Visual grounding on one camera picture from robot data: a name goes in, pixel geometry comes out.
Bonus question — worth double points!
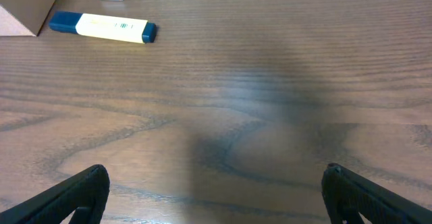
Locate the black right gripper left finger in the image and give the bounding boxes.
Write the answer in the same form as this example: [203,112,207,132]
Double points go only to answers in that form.
[1,165,110,224]

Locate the yellow highlighter with blue caps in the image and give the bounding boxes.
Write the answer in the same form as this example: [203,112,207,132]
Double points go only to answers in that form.
[49,11,157,44]

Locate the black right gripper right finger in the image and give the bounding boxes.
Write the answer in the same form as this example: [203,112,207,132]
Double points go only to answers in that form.
[321,163,431,224]

